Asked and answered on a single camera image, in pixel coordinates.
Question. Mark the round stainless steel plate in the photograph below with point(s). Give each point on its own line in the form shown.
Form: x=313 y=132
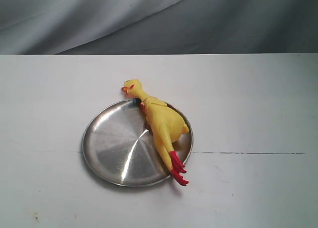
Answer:
x=118 y=147

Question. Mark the yellow rubber chicken toy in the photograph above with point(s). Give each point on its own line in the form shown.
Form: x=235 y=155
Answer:
x=166 y=124

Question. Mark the grey backdrop cloth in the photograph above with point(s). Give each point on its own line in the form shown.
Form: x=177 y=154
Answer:
x=158 y=26

